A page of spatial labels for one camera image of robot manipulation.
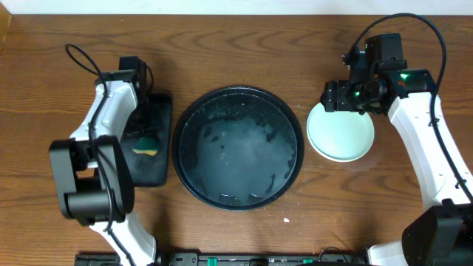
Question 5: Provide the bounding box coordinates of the light green plate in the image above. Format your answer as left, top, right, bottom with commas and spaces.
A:
306, 103, 375, 163

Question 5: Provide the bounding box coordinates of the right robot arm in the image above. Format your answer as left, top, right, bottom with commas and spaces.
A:
307, 33, 472, 265

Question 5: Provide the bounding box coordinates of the round black tray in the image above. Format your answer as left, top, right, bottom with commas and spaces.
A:
172, 86, 304, 211

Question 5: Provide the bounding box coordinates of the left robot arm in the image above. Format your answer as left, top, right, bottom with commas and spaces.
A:
49, 56, 157, 265

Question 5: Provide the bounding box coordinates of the green yellow sponge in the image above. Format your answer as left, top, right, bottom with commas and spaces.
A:
132, 136, 160, 157

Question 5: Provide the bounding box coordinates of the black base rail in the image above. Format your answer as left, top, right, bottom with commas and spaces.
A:
74, 252, 370, 266

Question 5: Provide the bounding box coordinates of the rectangular black tray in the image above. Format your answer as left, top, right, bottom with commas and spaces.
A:
120, 94, 172, 187

